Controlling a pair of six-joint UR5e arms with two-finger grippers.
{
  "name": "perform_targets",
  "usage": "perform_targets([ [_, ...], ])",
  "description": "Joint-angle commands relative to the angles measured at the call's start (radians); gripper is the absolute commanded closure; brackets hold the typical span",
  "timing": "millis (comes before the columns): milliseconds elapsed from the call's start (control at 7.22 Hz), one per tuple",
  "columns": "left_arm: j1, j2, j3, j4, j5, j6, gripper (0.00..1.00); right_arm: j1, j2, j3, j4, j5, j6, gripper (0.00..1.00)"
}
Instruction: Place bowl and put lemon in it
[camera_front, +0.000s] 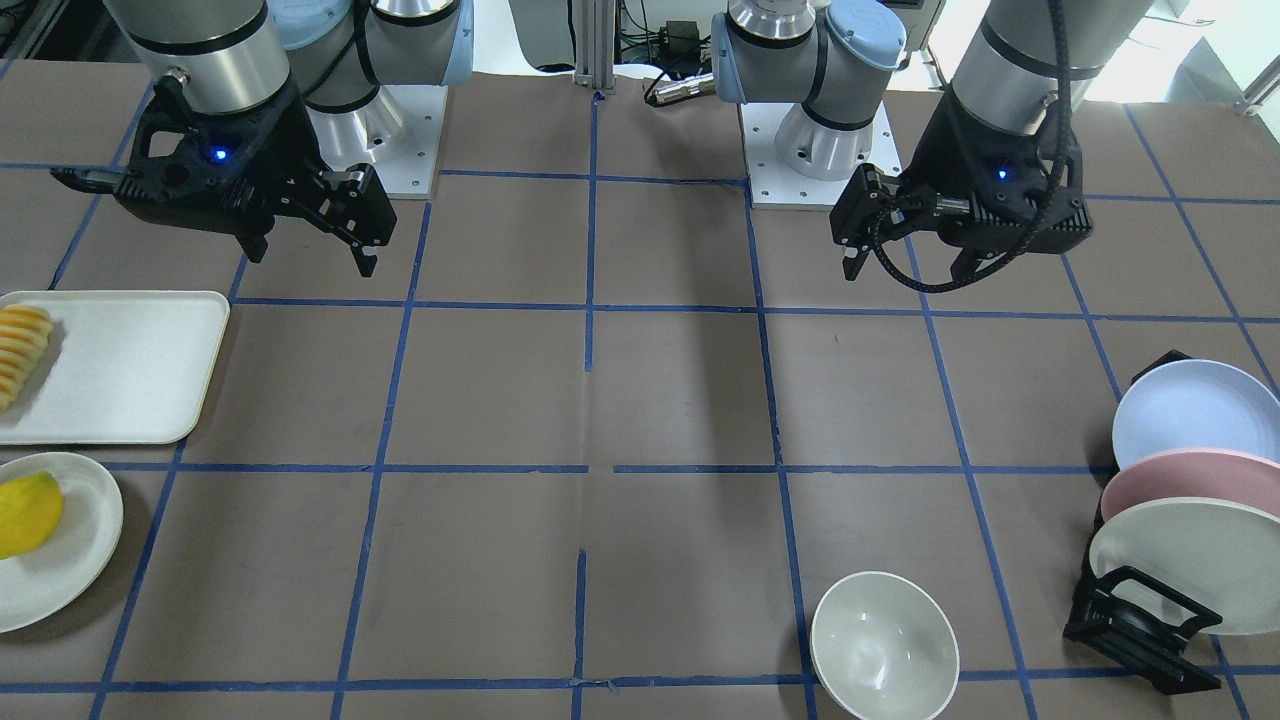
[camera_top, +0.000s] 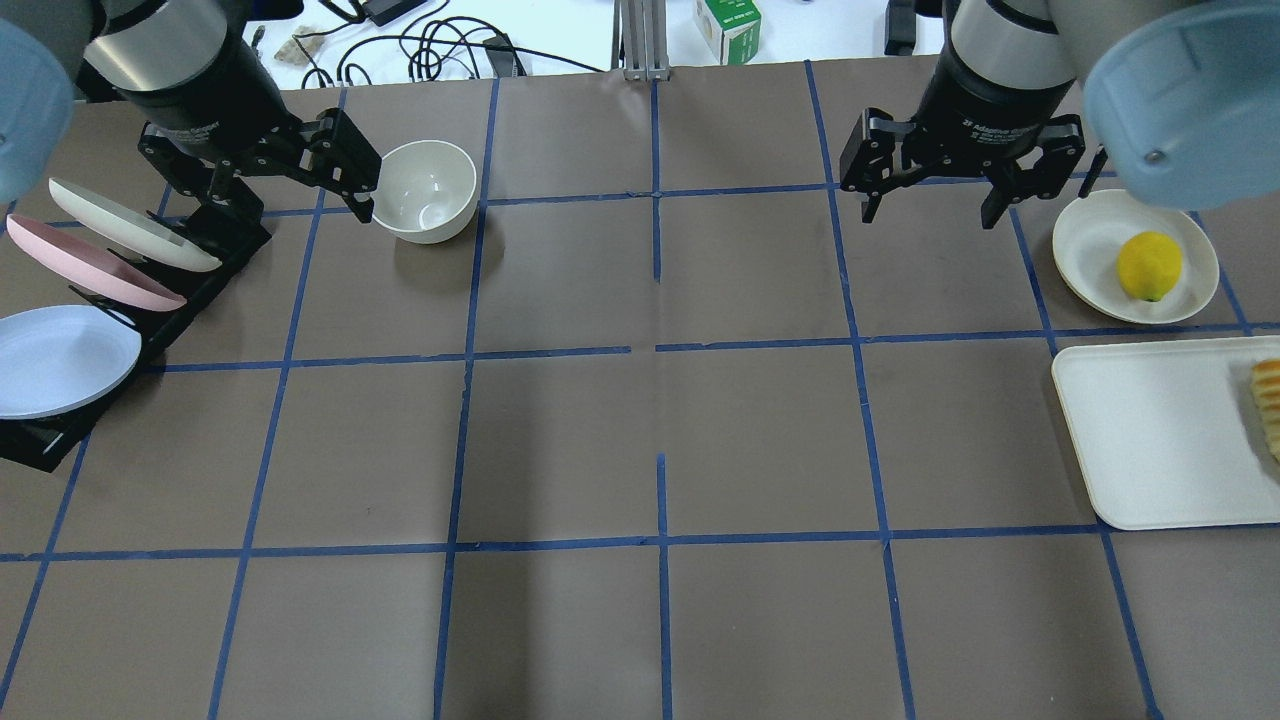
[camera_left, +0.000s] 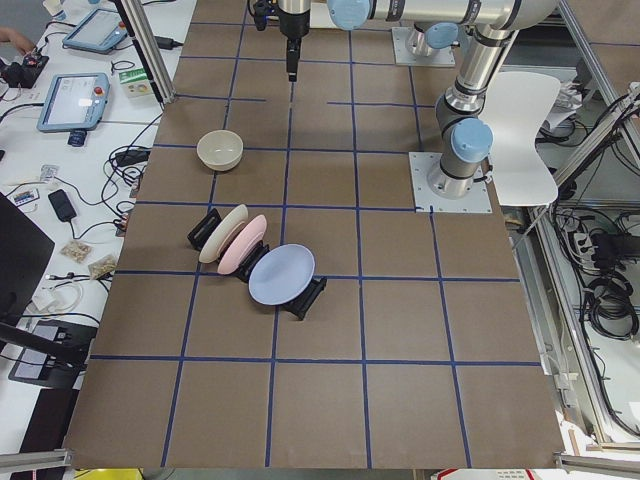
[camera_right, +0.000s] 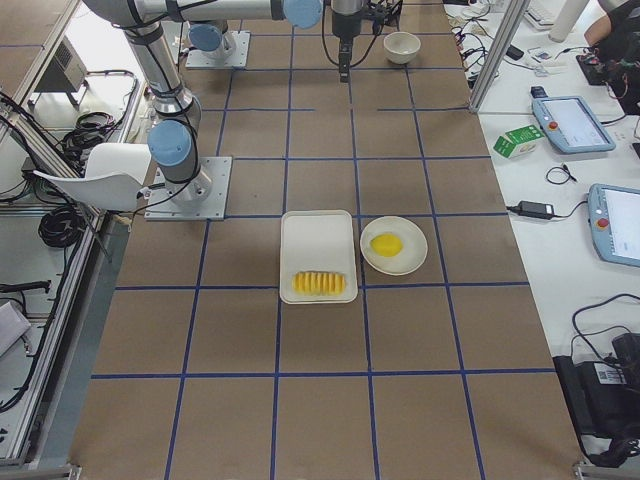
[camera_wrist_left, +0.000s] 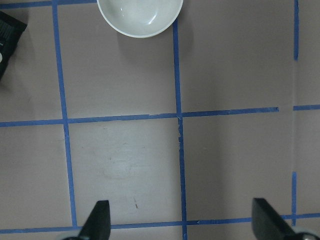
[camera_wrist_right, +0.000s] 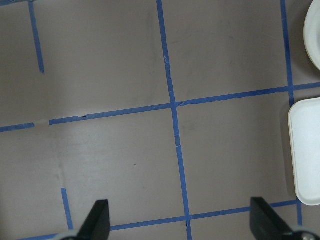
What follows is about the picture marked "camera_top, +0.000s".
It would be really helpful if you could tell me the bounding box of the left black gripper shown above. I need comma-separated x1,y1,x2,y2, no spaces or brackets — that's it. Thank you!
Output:
118,28,381,224

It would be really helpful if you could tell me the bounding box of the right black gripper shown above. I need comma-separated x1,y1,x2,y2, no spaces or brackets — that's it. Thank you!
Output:
838,45,1085,231

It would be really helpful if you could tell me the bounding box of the white bowl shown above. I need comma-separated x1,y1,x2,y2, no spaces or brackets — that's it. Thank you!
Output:
370,140,480,245

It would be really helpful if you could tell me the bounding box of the yellow lemon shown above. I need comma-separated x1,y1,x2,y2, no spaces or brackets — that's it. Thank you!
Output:
1115,231,1184,304

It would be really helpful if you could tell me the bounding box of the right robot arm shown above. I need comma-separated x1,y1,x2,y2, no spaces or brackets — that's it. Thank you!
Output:
838,1,1279,229

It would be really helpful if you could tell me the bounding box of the black dish rack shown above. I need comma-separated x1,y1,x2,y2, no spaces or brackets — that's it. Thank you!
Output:
1,178,270,471

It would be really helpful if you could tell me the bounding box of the cream round plate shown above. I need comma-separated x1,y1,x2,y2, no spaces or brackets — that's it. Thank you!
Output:
1052,190,1220,325

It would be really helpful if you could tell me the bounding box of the cream plate in rack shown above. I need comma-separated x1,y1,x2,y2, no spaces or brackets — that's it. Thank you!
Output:
47,178,221,273

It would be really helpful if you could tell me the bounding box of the black power adapter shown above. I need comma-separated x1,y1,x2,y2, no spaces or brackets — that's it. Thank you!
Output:
360,0,430,27

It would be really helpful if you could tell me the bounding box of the pink plate in rack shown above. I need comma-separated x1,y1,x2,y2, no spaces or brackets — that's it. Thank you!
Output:
6,214,187,313

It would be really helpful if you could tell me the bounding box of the green white carton box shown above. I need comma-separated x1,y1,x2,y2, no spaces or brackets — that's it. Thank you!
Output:
692,1,763,67

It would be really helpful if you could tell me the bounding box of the light blue plate in rack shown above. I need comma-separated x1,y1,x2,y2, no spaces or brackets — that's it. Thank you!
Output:
1,305,142,420

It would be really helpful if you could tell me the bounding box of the white rectangular tray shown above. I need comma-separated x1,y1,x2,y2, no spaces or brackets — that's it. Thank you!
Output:
1051,337,1279,530

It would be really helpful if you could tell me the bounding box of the sliced yellow bread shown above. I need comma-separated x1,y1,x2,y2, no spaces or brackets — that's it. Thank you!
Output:
1249,357,1279,462

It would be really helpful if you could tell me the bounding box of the black cable bundle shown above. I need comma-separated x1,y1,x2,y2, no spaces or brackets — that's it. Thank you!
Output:
294,0,605,88

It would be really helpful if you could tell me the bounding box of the aluminium frame post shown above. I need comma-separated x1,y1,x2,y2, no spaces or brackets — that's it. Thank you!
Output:
611,1,669,82

